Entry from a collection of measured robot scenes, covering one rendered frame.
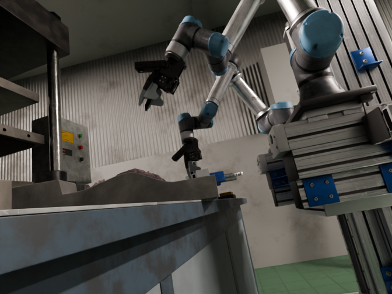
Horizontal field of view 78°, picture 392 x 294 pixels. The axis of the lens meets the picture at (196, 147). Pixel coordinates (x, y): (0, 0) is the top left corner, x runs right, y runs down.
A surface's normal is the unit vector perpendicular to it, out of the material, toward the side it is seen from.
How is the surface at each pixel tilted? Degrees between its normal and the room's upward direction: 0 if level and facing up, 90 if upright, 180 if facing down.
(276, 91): 90
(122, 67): 90
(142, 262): 90
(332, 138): 90
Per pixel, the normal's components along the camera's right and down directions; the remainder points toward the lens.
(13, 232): 0.94, -0.23
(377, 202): -0.15, -0.22
